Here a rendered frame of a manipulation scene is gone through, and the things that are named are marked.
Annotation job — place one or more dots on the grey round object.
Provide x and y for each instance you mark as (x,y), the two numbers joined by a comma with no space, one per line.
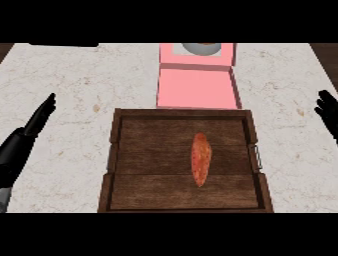
(200,48)

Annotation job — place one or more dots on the pink cardboard box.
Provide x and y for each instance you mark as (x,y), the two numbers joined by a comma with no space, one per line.
(194,86)

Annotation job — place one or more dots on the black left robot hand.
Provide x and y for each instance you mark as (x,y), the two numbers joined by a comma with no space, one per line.
(13,153)

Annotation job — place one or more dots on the brown wooden tray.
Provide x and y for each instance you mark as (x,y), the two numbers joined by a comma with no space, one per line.
(185,186)

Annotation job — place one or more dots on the orange sweet potato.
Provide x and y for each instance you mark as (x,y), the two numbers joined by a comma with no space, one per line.
(200,159)

